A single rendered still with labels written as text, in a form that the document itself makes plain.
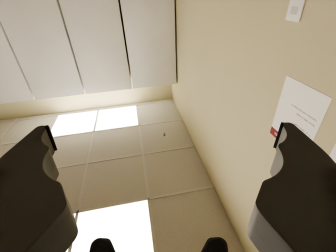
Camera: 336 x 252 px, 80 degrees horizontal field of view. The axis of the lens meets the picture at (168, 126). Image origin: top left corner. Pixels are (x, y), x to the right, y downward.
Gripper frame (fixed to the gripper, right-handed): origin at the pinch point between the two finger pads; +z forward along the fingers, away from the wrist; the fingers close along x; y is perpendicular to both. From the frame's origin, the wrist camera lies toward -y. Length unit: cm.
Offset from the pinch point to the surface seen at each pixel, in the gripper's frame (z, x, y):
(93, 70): 239, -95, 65
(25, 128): 231, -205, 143
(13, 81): 222, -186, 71
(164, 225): 84, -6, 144
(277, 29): 78, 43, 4
